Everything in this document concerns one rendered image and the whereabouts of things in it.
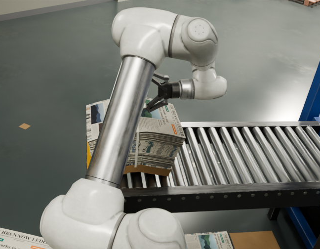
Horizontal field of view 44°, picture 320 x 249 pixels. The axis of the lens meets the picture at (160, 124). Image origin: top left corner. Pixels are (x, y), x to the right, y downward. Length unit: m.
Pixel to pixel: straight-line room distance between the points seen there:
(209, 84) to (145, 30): 0.61
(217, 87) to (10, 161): 1.92
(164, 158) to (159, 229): 0.79
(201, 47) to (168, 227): 0.50
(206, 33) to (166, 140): 0.68
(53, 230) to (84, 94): 2.92
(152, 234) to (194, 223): 1.77
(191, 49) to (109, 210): 0.50
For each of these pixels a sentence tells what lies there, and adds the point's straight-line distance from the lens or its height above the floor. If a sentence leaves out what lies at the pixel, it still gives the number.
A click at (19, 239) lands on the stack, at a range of 1.56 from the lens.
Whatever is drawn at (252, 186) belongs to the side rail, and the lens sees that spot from 1.88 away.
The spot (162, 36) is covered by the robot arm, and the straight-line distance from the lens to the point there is 1.17.
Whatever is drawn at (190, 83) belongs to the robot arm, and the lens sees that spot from 1.70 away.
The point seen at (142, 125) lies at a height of 1.06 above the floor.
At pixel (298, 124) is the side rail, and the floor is 0.80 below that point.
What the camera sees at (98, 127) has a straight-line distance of 1.70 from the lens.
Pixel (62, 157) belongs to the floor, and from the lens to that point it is 3.16.
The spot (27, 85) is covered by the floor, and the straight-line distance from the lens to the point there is 4.11.
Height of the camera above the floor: 2.03
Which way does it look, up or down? 35 degrees down
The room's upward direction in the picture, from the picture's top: 7 degrees clockwise
